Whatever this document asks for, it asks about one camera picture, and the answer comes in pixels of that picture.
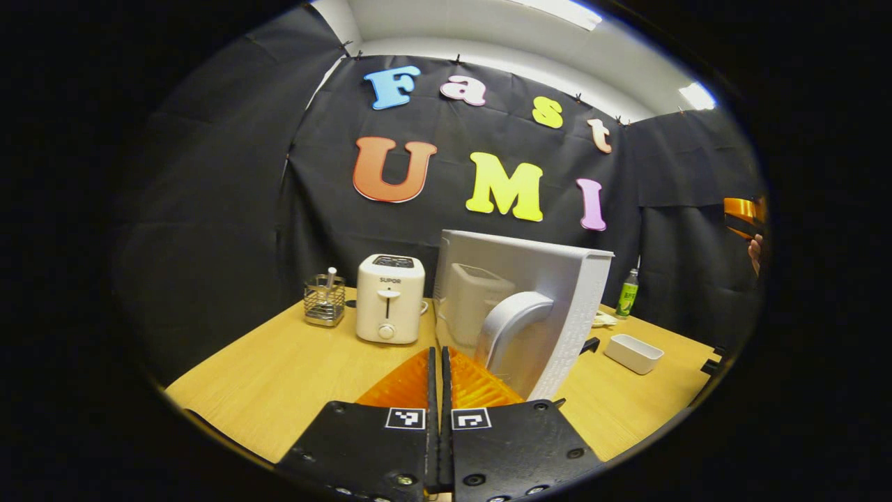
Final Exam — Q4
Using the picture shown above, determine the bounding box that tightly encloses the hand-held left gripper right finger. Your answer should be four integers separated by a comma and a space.
440, 347, 604, 502

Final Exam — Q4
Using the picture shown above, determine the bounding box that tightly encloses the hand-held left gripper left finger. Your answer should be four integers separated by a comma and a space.
275, 347, 441, 502

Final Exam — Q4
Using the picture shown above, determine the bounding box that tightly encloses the white microwave oven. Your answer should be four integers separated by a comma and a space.
432, 229, 615, 403

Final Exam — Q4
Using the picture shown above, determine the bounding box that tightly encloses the small ceiling light panel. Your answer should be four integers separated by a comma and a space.
679, 82, 717, 112

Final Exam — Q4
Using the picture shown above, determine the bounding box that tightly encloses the green drink bottle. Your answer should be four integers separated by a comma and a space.
615, 268, 640, 320

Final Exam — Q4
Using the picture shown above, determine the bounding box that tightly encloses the white toaster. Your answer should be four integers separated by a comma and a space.
355, 254, 427, 345

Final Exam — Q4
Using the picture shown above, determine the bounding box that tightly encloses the small white rectangular dish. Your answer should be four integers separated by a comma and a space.
603, 334, 665, 376

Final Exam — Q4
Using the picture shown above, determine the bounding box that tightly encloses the long ceiling light panel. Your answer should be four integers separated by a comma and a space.
516, 0, 603, 32

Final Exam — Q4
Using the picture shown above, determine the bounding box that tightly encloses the black backdrop cloth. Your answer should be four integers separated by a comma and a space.
115, 3, 767, 388

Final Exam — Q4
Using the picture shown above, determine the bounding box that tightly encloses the wire mesh utensil holder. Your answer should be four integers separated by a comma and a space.
304, 274, 347, 328

